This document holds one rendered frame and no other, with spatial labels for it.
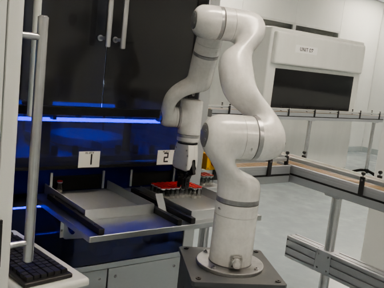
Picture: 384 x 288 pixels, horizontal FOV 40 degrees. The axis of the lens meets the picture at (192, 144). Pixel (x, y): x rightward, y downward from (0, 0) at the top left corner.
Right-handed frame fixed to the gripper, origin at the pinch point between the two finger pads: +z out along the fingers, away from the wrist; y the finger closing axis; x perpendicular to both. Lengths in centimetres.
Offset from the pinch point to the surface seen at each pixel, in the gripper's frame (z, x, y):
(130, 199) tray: 7.1, -18.3, -6.6
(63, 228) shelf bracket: 19.4, -39.2, -16.8
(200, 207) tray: 7.9, 3.8, 7.1
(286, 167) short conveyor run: 4, 87, -29
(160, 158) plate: -5.7, 0.2, -17.4
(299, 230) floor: 96, 252, -153
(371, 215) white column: 32, 153, -19
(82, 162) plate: -4.8, -33.8, -17.1
